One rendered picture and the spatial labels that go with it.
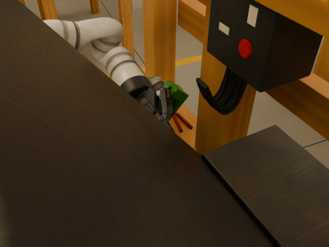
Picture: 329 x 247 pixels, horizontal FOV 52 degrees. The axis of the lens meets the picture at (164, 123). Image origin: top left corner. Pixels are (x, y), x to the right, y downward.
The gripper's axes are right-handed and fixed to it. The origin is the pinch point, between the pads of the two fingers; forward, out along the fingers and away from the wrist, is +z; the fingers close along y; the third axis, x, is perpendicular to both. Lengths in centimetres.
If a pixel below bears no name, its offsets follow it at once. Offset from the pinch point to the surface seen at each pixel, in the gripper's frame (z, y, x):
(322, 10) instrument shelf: 10.0, 33.5, -15.0
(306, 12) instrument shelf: 8.2, 32.4, -14.0
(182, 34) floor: -215, -26, 240
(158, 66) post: -46, -5, 41
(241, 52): -0.3, 22.6, -3.2
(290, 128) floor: -47, 3, 204
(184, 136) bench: -19, -13, 45
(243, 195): 19.4, 8.3, -1.6
